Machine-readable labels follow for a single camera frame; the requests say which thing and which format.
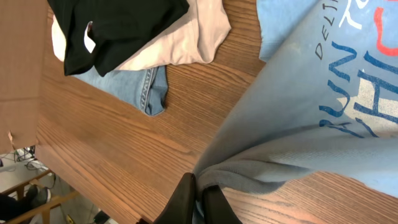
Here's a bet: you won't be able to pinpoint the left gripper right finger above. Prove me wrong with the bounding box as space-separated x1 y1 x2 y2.
202 185 242 224

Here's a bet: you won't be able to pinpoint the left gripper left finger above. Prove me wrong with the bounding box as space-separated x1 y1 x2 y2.
154 173 196 224

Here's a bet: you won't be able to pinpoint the light blue printed t-shirt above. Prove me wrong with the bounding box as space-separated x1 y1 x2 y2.
191 0 398 224

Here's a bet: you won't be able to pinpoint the folded blue jeans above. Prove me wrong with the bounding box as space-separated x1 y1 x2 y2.
74 66 169 116

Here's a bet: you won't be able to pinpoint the black shoe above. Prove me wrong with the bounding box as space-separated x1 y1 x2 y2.
25 185 51 208

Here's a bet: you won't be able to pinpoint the folded beige garment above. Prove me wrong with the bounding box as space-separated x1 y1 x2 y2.
52 0 231 72

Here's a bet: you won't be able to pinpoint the folded black garment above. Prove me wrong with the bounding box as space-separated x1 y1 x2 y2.
48 0 189 76

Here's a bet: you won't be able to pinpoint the wooden chair frame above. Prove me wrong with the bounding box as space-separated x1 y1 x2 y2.
1 170 80 224

